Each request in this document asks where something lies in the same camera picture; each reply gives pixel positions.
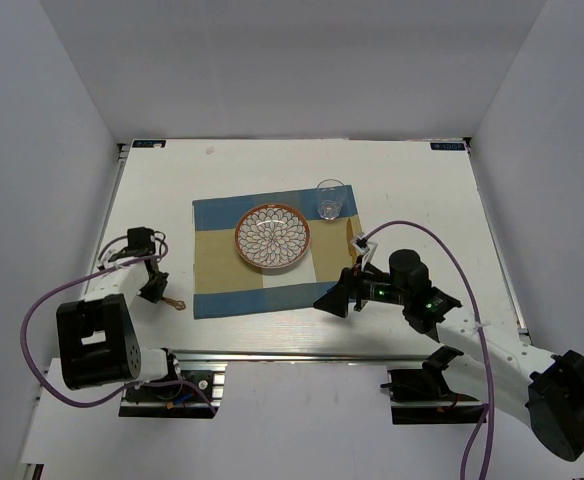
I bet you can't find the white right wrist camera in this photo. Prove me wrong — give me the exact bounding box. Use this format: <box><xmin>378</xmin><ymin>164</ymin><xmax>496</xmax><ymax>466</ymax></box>
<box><xmin>350</xmin><ymin>232</ymin><xmax>378</xmax><ymax>267</ymax></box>

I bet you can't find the right blue table label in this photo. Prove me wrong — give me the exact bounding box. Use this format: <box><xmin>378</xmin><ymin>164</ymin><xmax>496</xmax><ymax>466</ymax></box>
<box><xmin>430</xmin><ymin>142</ymin><xmax>466</xmax><ymax>151</ymax></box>

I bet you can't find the blue and beige placemat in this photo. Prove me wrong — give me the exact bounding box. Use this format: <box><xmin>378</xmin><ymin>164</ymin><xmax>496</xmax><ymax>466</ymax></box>
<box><xmin>192</xmin><ymin>185</ymin><xmax>362</xmax><ymax>320</ymax></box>

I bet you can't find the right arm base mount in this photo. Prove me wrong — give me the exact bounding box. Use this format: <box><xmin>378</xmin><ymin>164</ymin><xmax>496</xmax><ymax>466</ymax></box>
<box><xmin>380</xmin><ymin>367</ymin><xmax>484</xmax><ymax>425</ymax></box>

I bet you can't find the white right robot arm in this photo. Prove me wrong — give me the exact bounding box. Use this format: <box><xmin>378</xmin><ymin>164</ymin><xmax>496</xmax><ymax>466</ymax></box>
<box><xmin>313</xmin><ymin>249</ymin><xmax>584</xmax><ymax>462</ymax></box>

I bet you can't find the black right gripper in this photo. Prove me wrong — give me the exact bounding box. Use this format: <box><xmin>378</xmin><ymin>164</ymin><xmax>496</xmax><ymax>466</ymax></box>
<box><xmin>314</xmin><ymin>254</ymin><xmax>410</xmax><ymax>317</ymax></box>

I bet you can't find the floral ceramic plate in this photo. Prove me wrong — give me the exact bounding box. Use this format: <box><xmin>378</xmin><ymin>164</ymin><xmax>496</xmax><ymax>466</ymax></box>
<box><xmin>234</xmin><ymin>203</ymin><xmax>311</xmax><ymax>269</ymax></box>

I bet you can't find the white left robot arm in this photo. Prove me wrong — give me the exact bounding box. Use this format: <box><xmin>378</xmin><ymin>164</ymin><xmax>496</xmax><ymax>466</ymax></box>
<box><xmin>56</xmin><ymin>227</ymin><xmax>184</xmax><ymax>399</ymax></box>

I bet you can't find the blue table label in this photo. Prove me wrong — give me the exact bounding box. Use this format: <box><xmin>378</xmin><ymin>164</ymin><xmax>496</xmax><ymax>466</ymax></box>
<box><xmin>430</xmin><ymin>142</ymin><xmax>466</xmax><ymax>151</ymax></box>
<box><xmin>131</xmin><ymin>139</ymin><xmax>166</xmax><ymax>149</ymax></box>

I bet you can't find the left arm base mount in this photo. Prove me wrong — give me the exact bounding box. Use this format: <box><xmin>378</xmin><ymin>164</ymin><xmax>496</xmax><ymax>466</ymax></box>
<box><xmin>118</xmin><ymin>362</ymin><xmax>226</xmax><ymax>419</ymax></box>

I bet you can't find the left blue table label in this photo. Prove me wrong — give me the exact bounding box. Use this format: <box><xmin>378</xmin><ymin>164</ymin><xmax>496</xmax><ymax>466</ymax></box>
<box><xmin>131</xmin><ymin>139</ymin><xmax>166</xmax><ymax>149</ymax></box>

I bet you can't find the clear drinking glass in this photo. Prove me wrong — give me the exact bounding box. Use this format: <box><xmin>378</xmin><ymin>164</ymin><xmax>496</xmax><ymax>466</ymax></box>
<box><xmin>316</xmin><ymin>179</ymin><xmax>347</xmax><ymax>220</ymax></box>

